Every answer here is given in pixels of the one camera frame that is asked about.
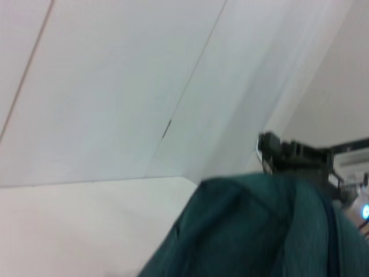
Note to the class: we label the teal insulated lunch bag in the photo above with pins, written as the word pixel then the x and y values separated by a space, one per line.
pixel 259 231

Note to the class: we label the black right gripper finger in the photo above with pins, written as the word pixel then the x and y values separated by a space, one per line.
pixel 288 155

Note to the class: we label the black framed white shelf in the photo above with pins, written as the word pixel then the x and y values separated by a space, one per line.
pixel 351 155

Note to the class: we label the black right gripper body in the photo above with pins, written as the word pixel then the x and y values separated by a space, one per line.
pixel 334 181

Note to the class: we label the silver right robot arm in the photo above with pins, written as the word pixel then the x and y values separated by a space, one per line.
pixel 360 207

